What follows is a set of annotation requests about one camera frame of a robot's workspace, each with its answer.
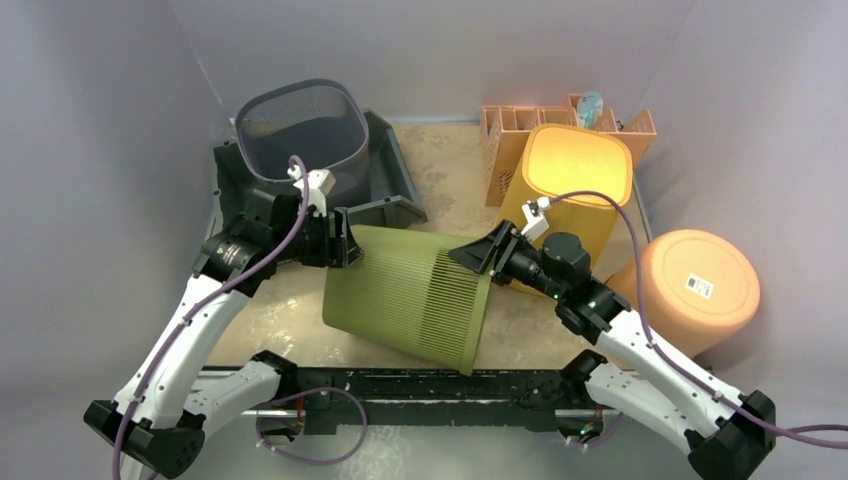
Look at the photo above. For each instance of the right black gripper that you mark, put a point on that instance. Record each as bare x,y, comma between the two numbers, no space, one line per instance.
501,249

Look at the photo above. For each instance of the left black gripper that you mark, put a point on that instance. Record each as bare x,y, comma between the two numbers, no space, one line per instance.
342,250

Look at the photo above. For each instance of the dark grey plastic bin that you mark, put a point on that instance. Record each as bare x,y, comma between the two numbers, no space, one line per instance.
391,200

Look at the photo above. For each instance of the olive green mesh basket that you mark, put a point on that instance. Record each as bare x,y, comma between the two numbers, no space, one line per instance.
406,293

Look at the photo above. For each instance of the yellow mesh basket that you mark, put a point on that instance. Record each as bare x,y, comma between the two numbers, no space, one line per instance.
559,159

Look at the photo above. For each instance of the grey mesh basket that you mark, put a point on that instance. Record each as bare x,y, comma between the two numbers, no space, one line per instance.
317,120

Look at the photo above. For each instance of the large orange plastic bucket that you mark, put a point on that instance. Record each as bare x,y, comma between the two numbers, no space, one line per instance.
699,289

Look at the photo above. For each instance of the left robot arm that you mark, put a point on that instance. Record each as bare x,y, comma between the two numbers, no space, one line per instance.
219,255

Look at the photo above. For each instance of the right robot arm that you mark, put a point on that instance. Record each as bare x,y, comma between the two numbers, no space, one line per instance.
630,368

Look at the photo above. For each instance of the pink perforated organizer crate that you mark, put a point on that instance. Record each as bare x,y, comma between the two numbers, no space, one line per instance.
506,128

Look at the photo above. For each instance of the light blue packet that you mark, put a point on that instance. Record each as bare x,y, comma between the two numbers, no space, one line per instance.
589,109

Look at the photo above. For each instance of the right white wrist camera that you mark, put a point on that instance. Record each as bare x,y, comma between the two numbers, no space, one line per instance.
536,222

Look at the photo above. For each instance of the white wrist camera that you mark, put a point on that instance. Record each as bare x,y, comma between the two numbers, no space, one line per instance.
536,222
318,182

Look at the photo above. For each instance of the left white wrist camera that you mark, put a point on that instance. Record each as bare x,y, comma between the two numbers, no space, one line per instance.
318,182

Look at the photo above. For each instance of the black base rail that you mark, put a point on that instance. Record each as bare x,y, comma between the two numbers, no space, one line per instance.
535,400

